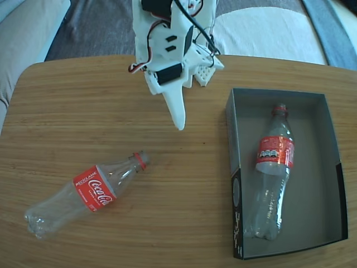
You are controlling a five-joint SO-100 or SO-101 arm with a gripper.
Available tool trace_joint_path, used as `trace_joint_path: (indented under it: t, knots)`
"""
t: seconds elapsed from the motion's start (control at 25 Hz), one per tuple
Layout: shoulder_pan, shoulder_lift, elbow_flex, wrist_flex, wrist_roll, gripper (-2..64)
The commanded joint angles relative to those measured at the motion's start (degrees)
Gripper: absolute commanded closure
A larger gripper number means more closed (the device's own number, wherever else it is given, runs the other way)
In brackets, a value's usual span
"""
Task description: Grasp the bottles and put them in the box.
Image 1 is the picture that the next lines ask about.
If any clear tall Coke bottle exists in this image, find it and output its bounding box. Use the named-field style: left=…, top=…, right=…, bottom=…
left=244, top=103, right=296, bottom=241

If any clear contour Coca-Cola bottle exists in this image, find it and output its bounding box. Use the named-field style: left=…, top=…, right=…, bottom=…
left=23, top=150, right=151, bottom=240

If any grey cardboard box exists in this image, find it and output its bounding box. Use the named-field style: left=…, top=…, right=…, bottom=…
left=224, top=88, right=349, bottom=260

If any white cushion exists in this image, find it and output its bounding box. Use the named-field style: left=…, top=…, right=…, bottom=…
left=214, top=8, right=327, bottom=66

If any grey striped rug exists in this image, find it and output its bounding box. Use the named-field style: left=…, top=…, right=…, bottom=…
left=44, top=0, right=307, bottom=62

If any blue-grey blanket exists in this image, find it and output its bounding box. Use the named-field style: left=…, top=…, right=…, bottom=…
left=302, top=0, right=357, bottom=70

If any beige sofa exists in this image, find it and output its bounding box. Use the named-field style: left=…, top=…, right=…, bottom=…
left=0, top=0, right=72, bottom=118

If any flat white camera mount plate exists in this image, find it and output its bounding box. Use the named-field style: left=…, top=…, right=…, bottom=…
left=189, top=46, right=225, bottom=70

